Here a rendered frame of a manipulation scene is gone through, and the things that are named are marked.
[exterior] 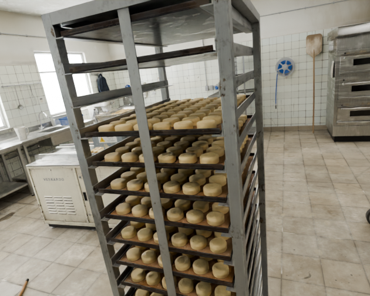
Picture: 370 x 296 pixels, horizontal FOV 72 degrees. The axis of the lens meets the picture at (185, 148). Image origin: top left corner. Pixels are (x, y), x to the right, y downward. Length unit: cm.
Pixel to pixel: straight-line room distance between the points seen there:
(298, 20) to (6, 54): 563
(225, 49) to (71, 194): 275
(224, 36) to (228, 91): 11
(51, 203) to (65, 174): 48
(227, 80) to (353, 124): 507
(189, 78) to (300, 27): 266
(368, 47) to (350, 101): 90
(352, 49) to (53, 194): 504
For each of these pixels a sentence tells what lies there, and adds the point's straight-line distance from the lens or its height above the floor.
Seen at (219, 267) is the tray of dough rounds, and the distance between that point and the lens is 86.
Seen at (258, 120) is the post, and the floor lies 139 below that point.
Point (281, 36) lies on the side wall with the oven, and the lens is 631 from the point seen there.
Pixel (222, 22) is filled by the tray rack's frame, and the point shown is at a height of 172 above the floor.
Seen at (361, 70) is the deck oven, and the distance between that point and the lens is 539.
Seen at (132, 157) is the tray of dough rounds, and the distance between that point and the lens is 75.
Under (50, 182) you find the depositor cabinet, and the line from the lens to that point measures 324.
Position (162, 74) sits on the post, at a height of 163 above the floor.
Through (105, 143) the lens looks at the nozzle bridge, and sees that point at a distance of 260.
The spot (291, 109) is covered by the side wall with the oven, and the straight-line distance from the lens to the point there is 640.
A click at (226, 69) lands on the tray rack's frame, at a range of 56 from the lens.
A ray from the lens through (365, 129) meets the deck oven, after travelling 563.
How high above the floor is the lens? 164
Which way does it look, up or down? 17 degrees down
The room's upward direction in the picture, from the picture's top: 7 degrees counter-clockwise
